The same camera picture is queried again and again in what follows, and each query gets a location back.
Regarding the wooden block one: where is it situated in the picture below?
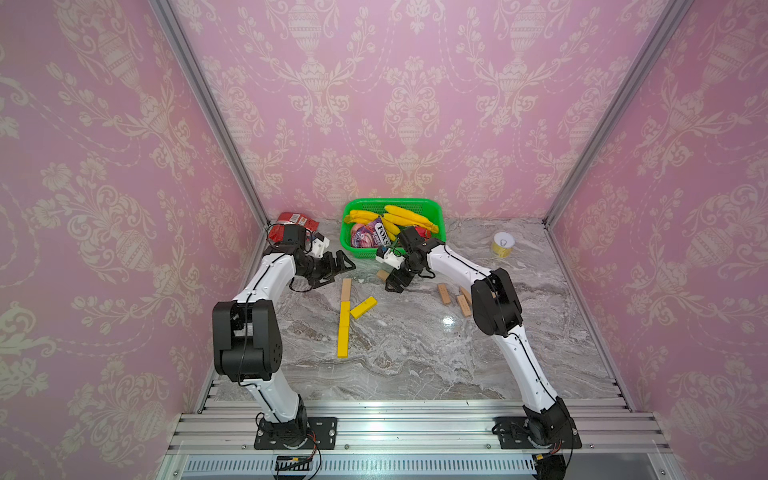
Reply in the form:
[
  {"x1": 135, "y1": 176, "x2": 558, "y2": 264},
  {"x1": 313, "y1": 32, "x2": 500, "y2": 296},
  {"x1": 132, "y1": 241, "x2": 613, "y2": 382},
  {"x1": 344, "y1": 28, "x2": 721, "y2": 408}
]
[{"x1": 438, "y1": 283, "x2": 451, "y2": 305}]

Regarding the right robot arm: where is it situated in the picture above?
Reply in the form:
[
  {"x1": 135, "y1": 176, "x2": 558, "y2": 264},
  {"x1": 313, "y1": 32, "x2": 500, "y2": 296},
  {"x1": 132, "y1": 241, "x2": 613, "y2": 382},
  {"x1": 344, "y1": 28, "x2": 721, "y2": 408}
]
[{"x1": 375, "y1": 227, "x2": 581, "y2": 449}]

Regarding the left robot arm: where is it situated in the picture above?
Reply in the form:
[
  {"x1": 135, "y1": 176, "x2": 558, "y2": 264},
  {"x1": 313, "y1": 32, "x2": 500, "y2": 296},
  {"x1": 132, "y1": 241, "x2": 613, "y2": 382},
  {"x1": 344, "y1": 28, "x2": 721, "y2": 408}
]
[{"x1": 212, "y1": 224, "x2": 356, "y2": 449}]

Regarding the red dragon fruit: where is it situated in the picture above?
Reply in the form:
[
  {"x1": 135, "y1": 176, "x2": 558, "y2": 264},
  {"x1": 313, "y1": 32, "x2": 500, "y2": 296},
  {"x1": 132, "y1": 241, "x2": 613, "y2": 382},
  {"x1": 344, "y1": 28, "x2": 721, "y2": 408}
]
[{"x1": 416, "y1": 227, "x2": 432, "y2": 239}]

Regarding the green plastic basket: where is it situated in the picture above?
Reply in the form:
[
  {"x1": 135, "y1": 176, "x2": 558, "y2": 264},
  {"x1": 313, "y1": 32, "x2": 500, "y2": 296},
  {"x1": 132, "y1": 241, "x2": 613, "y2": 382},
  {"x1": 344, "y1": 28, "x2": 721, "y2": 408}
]
[{"x1": 338, "y1": 199, "x2": 448, "y2": 261}]

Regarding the purple snack packet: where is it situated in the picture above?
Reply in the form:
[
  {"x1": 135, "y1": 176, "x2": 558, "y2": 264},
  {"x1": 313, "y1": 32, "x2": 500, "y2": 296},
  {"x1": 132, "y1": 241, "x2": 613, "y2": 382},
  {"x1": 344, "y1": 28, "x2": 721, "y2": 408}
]
[{"x1": 350, "y1": 218, "x2": 392, "y2": 249}]

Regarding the right banana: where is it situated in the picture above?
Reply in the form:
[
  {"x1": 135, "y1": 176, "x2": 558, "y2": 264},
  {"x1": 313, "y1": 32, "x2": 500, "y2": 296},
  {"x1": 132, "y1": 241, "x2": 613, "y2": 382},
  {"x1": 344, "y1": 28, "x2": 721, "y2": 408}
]
[{"x1": 383, "y1": 205, "x2": 440, "y2": 234}]

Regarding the banana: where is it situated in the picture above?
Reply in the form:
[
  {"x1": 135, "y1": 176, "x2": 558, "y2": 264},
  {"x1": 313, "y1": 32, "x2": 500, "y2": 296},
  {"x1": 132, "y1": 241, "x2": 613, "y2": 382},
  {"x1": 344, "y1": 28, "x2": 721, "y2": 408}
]
[
  {"x1": 383, "y1": 205, "x2": 440, "y2": 234},
  {"x1": 344, "y1": 210, "x2": 400, "y2": 241}
]

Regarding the left banana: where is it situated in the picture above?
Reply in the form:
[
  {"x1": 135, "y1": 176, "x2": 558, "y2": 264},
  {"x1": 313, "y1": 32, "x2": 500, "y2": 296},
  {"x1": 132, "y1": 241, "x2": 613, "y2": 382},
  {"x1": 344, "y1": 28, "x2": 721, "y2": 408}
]
[{"x1": 344, "y1": 210, "x2": 400, "y2": 241}]

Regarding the red snack bag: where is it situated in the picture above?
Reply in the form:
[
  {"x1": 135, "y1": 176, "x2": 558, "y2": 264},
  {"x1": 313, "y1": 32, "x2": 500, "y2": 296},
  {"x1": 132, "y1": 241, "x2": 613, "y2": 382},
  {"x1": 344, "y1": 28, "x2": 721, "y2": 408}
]
[{"x1": 268, "y1": 212, "x2": 319, "y2": 243}]

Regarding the wooden block right two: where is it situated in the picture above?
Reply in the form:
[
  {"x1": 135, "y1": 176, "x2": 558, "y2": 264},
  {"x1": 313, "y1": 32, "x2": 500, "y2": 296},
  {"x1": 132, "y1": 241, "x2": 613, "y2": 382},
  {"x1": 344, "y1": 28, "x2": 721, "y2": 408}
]
[{"x1": 459, "y1": 287, "x2": 472, "y2": 305}]

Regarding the wooden block right three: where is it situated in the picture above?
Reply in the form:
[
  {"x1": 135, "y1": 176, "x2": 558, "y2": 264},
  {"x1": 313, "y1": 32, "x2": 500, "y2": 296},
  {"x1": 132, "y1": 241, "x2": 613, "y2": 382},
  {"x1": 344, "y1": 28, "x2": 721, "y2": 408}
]
[{"x1": 456, "y1": 295, "x2": 472, "y2": 318}]

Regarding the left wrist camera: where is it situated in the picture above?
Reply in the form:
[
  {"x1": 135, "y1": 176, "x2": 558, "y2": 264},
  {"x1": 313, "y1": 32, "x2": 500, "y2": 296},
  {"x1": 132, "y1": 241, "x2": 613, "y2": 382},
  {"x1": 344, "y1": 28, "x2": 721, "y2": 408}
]
[{"x1": 309, "y1": 232, "x2": 330, "y2": 259}]

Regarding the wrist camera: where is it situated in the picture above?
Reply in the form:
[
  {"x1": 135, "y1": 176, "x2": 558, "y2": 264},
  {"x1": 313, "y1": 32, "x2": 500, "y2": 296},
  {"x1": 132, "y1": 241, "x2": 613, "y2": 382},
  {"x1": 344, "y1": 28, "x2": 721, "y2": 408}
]
[
  {"x1": 309, "y1": 232, "x2": 330, "y2": 259},
  {"x1": 375, "y1": 246, "x2": 404, "y2": 269}
]

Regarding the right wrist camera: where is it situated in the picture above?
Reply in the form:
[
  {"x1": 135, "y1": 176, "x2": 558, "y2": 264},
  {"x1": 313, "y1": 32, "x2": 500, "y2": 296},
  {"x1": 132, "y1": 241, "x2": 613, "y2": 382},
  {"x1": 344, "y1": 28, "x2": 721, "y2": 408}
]
[{"x1": 375, "y1": 246, "x2": 404, "y2": 269}]

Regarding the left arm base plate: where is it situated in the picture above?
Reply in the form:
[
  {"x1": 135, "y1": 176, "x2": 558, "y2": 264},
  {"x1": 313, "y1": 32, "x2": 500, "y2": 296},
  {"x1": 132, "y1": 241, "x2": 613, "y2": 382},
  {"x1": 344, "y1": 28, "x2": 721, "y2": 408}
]
[{"x1": 253, "y1": 414, "x2": 338, "y2": 450}]

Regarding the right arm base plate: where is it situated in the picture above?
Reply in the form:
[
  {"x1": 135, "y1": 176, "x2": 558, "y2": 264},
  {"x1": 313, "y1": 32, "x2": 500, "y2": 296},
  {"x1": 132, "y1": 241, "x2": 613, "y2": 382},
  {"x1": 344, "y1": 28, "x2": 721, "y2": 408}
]
[{"x1": 491, "y1": 416, "x2": 583, "y2": 451}]

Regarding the left frame post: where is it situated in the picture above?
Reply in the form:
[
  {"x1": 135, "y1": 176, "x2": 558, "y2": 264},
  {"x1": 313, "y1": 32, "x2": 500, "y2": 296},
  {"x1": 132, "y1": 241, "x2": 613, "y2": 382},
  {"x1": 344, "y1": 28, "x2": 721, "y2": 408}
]
[{"x1": 149, "y1": 0, "x2": 269, "y2": 227}]

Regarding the frame post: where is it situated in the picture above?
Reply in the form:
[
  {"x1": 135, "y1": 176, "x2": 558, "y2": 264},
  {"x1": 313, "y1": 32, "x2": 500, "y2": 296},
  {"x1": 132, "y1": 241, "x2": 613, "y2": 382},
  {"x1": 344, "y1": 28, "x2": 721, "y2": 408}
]
[
  {"x1": 149, "y1": 0, "x2": 269, "y2": 227},
  {"x1": 542, "y1": 0, "x2": 693, "y2": 232}
]

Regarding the right frame post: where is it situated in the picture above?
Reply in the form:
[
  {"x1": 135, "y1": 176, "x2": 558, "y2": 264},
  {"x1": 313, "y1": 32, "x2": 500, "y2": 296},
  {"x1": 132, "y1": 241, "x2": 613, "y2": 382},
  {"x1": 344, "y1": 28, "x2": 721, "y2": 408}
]
[{"x1": 542, "y1": 0, "x2": 693, "y2": 232}]

